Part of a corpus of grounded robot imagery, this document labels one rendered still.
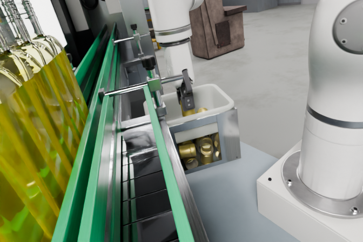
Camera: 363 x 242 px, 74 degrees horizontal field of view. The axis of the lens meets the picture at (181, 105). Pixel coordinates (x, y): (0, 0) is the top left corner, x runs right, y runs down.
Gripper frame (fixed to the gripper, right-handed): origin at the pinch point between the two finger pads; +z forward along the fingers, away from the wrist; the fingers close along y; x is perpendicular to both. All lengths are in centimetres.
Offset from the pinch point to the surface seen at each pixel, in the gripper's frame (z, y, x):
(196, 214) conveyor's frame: -2.0, 35.9, -8.7
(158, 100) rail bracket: -6.3, 10.3, -7.8
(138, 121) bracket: -2.9, 10.1, -13.0
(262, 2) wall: 76, -756, 489
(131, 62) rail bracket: 0, -53, -10
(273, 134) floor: 103, -100, 92
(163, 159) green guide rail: -10.9, 35.4, -10.8
